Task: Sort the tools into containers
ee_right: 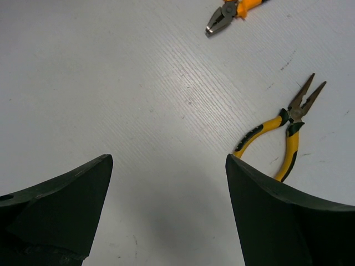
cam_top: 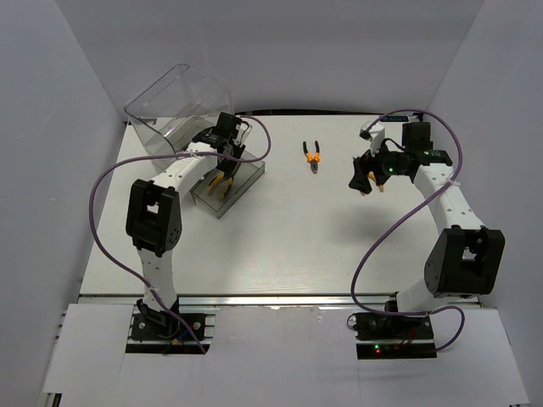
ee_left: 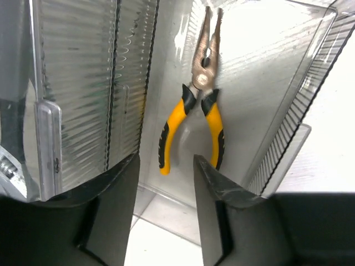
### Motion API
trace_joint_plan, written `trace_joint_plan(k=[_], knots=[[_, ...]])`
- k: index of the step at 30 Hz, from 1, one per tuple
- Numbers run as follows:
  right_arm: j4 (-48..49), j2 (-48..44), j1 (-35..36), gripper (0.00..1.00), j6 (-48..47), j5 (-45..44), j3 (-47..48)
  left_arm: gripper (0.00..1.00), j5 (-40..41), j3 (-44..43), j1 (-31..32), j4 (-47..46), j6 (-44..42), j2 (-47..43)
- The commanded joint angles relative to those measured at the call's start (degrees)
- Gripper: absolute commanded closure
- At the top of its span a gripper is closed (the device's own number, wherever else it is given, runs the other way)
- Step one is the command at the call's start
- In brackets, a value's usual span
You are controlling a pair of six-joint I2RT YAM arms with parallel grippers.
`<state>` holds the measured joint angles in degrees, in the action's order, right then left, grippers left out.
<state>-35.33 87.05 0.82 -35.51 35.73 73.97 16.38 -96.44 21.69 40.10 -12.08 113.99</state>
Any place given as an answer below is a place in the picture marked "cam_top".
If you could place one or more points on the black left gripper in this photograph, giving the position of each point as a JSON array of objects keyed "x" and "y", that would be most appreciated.
[{"x": 226, "y": 167}]

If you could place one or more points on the orange handled combination pliers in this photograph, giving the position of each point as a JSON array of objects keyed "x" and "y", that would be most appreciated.
[{"x": 313, "y": 159}]

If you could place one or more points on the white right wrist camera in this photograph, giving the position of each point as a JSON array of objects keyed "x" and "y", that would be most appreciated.
[{"x": 373, "y": 133}]

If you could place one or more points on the clear plastic drawer cabinet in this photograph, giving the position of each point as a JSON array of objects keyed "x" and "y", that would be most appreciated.
[{"x": 175, "y": 107}]

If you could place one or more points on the smoked plastic drawer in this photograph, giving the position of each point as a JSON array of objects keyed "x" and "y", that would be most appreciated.
[{"x": 217, "y": 193}]

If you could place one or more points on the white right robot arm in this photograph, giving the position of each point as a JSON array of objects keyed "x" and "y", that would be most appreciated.
[{"x": 467, "y": 254}]

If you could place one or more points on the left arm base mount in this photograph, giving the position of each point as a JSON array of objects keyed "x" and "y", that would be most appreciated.
[{"x": 157, "y": 332}]

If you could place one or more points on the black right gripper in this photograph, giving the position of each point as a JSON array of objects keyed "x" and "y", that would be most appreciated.
[{"x": 361, "y": 166}]

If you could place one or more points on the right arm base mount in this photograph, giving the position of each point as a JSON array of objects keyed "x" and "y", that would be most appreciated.
[{"x": 381, "y": 337}]

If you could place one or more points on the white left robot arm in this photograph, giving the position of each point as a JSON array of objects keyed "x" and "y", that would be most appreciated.
[{"x": 154, "y": 219}]

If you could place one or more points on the yellow pliers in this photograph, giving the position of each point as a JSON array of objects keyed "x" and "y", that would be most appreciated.
[
  {"x": 215, "y": 183},
  {"x": 372, "y": 177}
]

